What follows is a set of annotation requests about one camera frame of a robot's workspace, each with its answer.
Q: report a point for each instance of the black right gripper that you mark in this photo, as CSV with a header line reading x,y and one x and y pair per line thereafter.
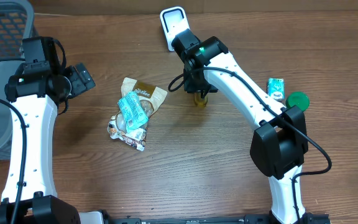
x,y
193,88

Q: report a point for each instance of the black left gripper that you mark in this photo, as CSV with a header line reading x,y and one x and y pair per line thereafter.
x,y
78,85

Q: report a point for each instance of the yellow oil bottle silver cap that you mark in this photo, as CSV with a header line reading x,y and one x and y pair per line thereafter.
x,y
200,101

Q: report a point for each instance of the brown snack packet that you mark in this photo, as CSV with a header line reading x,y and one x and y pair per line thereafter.
x,y
150,96

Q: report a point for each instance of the white red snack wrapper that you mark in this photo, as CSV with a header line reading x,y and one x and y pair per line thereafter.
x,y
117,130

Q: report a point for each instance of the small teal tissue pack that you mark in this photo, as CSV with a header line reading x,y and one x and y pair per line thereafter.
x,y
276,88

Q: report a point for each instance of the green lid white jar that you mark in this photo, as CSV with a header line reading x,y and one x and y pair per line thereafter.
x,y
298,99

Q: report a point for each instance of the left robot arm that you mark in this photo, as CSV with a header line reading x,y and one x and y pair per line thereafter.
x,y
33,95

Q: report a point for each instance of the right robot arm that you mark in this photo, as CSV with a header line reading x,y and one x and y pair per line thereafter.
x,y
279,141

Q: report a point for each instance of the white barcode scanner stand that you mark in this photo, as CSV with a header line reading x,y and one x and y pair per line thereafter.
x,y
174,21

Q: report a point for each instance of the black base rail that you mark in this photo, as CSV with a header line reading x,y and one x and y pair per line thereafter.
x,y
247,219

